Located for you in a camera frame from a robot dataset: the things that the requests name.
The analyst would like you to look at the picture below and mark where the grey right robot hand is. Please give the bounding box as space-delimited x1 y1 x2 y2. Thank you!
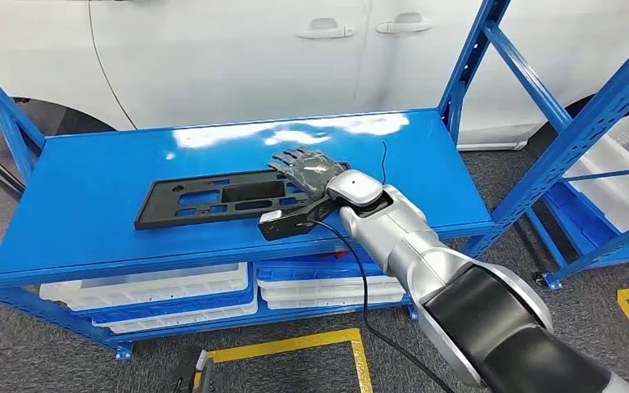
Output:
267 145 351 203

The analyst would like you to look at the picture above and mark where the black plastic panel part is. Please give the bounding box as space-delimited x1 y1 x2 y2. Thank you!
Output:
133 161 351 232

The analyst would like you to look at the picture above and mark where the blue metal shelf rack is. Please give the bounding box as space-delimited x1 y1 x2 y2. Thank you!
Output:
0 0 629 362
523 81 629 291

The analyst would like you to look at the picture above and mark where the white car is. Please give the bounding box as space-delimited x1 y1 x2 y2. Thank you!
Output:
0 0 629 151

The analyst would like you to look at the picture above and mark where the large white plastic tray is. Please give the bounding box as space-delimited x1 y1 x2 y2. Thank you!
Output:
563 106 629 234

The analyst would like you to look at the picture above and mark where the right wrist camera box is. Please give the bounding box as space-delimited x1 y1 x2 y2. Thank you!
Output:
257 197 344 243

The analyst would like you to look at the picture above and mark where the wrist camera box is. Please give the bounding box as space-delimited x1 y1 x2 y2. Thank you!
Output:
175 346 216 393
257 197 344 243

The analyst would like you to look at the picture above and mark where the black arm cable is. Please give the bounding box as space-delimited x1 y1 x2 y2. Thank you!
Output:
309 216 457 393

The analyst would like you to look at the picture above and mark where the white car door handle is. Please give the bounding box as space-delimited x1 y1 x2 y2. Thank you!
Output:
295 17 356 40
375 11 434 34

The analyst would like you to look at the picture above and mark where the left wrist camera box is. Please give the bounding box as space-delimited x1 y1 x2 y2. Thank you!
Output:
175 346 216 393

